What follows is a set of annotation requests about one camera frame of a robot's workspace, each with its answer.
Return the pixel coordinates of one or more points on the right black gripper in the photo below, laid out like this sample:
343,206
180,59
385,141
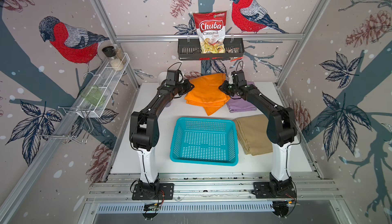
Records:
222,87

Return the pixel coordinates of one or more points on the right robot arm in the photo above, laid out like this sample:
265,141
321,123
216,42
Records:
281,131

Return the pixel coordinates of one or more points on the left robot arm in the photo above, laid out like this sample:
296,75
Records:
144,131

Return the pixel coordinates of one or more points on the white wire wall shelf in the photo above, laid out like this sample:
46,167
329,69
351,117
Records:
106,80

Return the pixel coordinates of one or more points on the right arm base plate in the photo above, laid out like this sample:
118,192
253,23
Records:
264,190

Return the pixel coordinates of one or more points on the black lid spice jar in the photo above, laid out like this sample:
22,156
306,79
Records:
114,61

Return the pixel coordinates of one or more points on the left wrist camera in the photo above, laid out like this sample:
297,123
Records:
172,77

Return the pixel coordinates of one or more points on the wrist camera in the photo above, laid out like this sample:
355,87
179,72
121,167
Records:
172,77
239,79

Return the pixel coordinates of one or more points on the green glass cup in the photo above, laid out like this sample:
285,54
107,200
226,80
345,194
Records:
93,95

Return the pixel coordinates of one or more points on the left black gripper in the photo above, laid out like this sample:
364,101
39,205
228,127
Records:
189,87

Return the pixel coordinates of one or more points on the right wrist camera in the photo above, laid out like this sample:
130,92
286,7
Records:
239,79

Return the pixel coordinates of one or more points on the teal plastic basket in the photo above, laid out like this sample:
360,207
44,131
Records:
205,141

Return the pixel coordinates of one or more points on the chrome wire rack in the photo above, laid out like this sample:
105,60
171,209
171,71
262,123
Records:
67,125

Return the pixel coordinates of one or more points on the purple pants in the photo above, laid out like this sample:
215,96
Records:
237,104

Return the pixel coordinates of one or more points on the beige pants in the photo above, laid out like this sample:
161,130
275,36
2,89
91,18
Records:
251,134

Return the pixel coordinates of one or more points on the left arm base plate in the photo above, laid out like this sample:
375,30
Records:
145,191

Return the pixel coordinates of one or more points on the red cassava chips bag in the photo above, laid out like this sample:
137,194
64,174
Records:
211,30

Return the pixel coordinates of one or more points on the black wall shelf basket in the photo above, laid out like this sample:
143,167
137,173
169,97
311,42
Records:
192,49

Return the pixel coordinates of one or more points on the white egg shaped dispenser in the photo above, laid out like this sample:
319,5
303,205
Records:
162,77

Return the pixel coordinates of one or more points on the orange pants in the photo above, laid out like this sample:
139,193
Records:
207,94

